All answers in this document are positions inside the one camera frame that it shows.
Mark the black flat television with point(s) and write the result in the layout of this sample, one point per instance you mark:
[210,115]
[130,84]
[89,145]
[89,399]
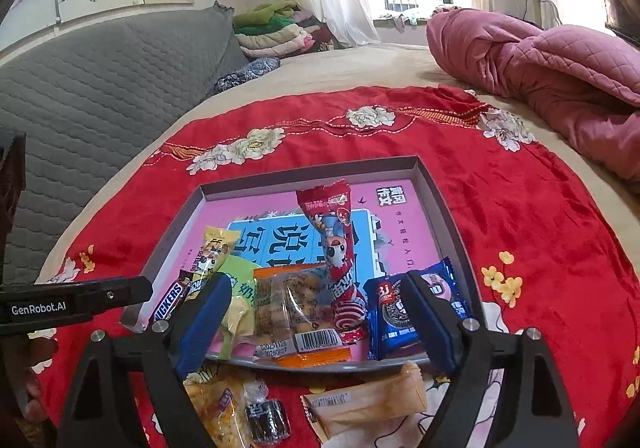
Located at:
[620,12]

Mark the person's left hand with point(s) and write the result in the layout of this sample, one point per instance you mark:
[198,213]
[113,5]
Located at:
[32,403]

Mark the shallow grey cardboard box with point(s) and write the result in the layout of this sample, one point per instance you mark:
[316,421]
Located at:
[440,228]

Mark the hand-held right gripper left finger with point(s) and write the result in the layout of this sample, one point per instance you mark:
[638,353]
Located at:
[205,323]

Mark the yellow snack packet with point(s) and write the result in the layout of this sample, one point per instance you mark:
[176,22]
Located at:
[217,248]

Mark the brown chocolate bar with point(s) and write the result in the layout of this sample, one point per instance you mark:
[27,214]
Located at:
[167,303]

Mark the clear orange-edged nut packet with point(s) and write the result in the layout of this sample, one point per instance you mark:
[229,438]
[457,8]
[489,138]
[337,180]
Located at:
[295,308]

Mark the pile of folded clothes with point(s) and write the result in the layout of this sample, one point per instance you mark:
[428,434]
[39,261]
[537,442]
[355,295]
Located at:
[270,27]

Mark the tan bread packet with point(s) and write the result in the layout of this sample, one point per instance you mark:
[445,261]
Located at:
[365,403]

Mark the dark patterned pillow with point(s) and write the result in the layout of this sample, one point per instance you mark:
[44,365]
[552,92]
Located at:
[250,70]

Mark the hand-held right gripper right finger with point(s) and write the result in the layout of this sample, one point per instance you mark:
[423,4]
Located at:
[440,333]

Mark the pink quilt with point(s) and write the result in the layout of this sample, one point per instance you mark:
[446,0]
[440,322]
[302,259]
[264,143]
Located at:
[550,67]

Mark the red snack packet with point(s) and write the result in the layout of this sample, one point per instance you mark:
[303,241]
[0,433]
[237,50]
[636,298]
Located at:
[332,238]

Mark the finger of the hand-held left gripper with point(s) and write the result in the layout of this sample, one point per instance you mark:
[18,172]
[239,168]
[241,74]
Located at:
[125,293]

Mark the red floral blanket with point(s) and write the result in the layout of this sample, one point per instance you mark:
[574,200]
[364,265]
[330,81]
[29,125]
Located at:
[500,208]

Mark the small dark candy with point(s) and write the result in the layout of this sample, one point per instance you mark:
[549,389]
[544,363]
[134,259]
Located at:
[267,420]

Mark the green clear snack packet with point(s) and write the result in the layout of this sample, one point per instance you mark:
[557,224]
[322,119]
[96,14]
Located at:
[240,293]

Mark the orange cracker packet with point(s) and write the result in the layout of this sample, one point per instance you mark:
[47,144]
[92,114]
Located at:
[215,413]

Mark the grey quilted headboard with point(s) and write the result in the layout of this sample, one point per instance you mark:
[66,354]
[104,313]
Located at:
[100,92]

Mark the beige bed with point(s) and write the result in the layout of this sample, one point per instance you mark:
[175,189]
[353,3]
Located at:
[350,67]

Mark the blue cookie packet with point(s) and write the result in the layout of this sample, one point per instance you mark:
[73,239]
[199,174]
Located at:
[395,318]

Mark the crumpled cloth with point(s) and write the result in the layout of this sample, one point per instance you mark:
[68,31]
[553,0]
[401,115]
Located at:
[405,20]

